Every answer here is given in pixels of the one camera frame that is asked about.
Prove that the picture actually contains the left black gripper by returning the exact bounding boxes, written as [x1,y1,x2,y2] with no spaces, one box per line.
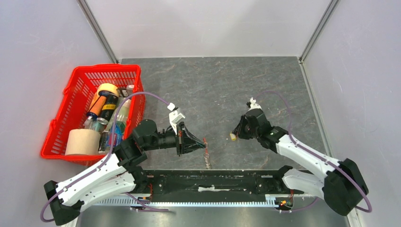
[143,122,206,157]

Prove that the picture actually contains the yellow tagged keys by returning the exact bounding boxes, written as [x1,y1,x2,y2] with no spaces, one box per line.
[229,133,237,141]

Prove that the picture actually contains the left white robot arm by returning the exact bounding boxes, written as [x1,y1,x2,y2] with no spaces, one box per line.
[44,119,206,226]

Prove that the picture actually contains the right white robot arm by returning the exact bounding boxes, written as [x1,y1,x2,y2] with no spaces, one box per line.
[230,108,368,216]

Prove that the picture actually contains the blue snack packet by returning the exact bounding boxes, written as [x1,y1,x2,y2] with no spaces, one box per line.
[98,128,124,154]

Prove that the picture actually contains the clear plastic bottle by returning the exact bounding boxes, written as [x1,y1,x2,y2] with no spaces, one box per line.
[105,98,131,133]

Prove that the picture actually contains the black and yellow can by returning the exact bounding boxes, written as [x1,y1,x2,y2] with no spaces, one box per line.
[97,93,119,123]

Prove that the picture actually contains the silver drink can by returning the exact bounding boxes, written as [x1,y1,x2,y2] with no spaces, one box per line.
[90,117,109,133]

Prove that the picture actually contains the yellow tape roll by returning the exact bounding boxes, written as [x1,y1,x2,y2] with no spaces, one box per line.
[96,83,119,97]

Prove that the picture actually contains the orange and blue bottle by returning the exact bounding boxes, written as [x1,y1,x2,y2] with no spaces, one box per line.
[86,95,107,119]

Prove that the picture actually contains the beige paper roll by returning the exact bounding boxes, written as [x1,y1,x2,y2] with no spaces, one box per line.
[65,129,101,156]

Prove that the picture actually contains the red plastic basket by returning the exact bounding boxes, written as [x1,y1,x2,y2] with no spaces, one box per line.
[40,64,144,166]

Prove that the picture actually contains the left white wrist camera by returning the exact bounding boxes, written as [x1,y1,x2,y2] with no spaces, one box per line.
[167,102,185,134]

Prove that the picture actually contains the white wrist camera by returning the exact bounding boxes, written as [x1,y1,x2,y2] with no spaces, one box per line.
[246,97,261,111]
[167,102,185,134]

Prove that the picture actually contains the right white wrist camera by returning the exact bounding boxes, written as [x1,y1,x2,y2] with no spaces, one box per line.
[246,97,261,111]

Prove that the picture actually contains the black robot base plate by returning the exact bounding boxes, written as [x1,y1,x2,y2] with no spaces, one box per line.
[131,170,291,203]

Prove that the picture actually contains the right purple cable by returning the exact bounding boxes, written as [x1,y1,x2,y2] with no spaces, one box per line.
[253,91,373,214]

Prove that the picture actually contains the purple cable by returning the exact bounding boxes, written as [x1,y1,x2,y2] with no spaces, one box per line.
[253,91,373,214]
[40,91,176,223]

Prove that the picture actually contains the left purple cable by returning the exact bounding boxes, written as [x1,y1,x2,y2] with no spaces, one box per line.
[40,91,176,223]

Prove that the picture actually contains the right aluminium corner post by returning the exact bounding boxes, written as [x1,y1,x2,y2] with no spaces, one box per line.
[298,0,340,64]

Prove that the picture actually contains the aluminium corner post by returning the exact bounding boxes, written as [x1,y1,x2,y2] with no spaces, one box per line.
[77,0,119,63]
[298,0,340,64]

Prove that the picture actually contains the left aluminium corner post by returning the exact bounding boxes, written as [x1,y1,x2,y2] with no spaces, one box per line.
[77,0,119,63]

